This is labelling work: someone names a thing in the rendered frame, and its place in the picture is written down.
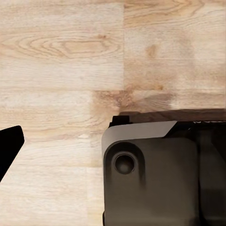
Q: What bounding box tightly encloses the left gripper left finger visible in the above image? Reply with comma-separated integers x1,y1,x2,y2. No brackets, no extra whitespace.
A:
0,125,24,182

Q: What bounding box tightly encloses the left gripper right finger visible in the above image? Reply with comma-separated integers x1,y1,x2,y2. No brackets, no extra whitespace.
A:
211,125,226,163

